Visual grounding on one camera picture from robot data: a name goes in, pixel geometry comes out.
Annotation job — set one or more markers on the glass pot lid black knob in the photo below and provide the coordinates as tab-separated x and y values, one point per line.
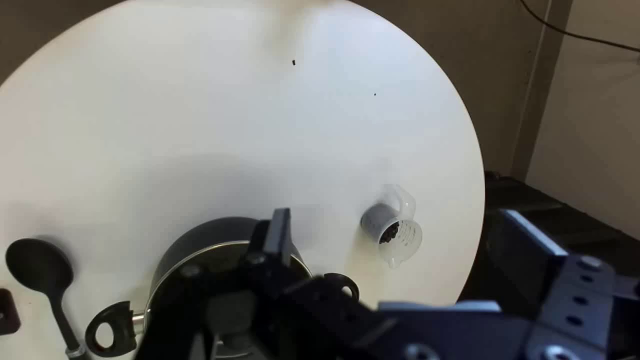
198	307

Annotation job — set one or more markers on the black cooking pot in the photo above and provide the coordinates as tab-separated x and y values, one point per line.
296	314

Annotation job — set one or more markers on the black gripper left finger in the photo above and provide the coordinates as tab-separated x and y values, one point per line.
273	238

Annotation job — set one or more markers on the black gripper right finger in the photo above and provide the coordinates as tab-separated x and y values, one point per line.
524	259

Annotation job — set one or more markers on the black plastic ladle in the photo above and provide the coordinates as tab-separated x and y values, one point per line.
44	268

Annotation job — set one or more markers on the clear plastic jar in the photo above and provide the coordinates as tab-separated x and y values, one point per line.
390	226

